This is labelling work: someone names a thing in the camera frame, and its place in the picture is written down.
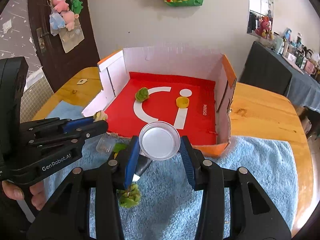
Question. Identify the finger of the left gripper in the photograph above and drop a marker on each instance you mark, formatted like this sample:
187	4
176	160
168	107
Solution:
89	129
71	125

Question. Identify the wooden flower coaster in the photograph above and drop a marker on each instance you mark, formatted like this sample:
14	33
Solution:
82	81

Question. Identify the orange white cardboard box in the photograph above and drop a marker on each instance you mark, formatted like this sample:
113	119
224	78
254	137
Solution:
114	72

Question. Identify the red Miniso bag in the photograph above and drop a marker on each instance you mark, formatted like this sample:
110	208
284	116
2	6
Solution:
126	116

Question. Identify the dark cloth side table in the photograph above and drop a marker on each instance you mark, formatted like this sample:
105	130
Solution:
270	71

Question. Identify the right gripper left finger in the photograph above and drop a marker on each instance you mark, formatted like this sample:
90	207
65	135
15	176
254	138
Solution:
132	155

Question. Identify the light blue towel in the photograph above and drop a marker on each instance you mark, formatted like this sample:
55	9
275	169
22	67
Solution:
169	208

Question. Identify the left hand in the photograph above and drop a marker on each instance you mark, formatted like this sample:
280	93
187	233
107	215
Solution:
37	191

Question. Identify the pink dragon plush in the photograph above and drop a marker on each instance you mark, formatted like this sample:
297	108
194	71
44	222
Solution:
264	27

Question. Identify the pink plush toys bunch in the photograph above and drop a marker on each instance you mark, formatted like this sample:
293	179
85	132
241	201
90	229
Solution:
62	17

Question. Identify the yellow plastic lid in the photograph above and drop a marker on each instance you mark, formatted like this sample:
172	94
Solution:
182	102

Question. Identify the yellow pink fuzzy toy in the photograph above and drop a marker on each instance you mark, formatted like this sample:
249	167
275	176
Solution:
100	115

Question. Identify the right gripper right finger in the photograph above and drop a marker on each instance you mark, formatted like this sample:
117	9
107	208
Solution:
192	161

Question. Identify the green leaf toy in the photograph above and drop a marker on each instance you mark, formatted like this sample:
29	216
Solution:
117	148

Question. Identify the clutter of bottles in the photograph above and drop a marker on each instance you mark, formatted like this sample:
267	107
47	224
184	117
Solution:
299	56

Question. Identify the clear square plastic box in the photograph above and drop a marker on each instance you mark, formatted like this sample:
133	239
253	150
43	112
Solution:
106	144

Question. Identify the dark wooden door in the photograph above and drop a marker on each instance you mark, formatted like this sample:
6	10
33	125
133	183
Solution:
63	38

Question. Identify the green pipe cleaner ball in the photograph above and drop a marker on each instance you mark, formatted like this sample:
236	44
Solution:
130	197
142	94

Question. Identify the wall mirror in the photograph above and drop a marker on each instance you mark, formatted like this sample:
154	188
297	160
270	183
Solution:
258	9

